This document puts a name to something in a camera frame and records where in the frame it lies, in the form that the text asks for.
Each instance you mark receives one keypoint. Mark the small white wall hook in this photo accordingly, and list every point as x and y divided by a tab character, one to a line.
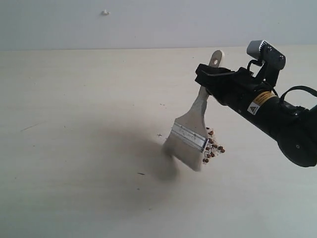
105	13

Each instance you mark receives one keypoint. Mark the white wooden paint brush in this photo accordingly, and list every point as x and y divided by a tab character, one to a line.
188	136

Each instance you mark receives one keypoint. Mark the scattered rice and brown pellets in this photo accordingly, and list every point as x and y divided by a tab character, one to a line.
213	148

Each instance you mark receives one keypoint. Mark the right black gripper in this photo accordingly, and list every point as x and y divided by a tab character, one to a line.
235	89

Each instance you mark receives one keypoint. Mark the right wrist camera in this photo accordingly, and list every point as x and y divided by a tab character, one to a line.
271	61

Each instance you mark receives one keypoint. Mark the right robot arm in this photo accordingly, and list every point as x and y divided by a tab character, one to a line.
294	128

